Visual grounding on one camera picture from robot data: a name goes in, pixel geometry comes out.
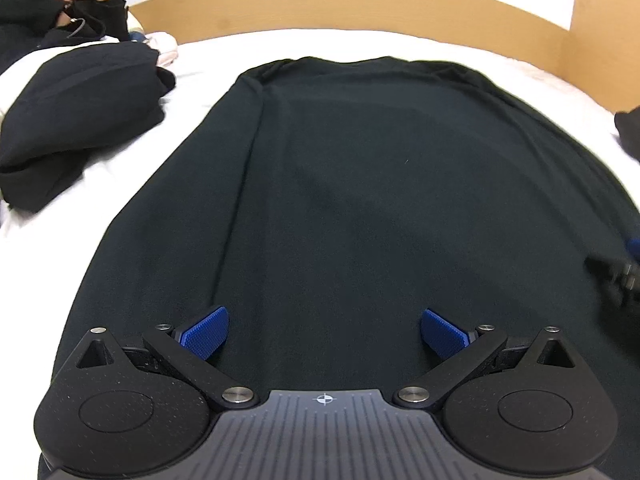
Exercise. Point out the pink white pillow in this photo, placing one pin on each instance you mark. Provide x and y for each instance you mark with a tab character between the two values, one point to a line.
164	43

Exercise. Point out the black folded garment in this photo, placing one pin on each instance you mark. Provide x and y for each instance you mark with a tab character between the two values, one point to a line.
628	127

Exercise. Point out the wooden headboard panel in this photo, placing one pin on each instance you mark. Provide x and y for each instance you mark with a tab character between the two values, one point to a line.
598	54

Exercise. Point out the black garment pile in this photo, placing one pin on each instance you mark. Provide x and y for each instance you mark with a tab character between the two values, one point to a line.
78	103

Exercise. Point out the white bed sheet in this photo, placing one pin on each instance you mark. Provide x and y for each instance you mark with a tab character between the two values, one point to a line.
44	256

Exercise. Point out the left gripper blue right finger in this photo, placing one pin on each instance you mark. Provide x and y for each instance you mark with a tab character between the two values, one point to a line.
443	337

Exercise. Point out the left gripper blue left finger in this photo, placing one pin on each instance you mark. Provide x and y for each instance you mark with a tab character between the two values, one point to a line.
205	333

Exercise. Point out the person in black hoodie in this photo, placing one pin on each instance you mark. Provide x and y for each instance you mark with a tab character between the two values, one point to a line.
31	25

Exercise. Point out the black fleece garment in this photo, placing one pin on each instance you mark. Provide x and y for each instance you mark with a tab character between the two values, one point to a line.
327	205

